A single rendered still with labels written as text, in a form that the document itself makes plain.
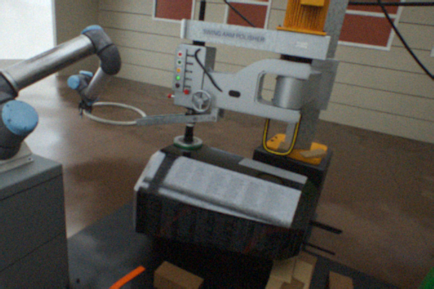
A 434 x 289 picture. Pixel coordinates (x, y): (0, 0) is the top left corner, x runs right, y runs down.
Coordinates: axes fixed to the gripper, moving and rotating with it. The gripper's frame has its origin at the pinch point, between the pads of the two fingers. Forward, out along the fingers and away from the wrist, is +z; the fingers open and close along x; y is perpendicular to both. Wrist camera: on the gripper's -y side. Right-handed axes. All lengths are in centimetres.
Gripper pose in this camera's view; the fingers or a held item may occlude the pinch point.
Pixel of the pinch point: (85, 117)
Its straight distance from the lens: 254.5
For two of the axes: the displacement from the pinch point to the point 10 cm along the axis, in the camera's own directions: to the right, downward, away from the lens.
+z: -2.0, 9.0, 3.8
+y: 2.0, 4.1, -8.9
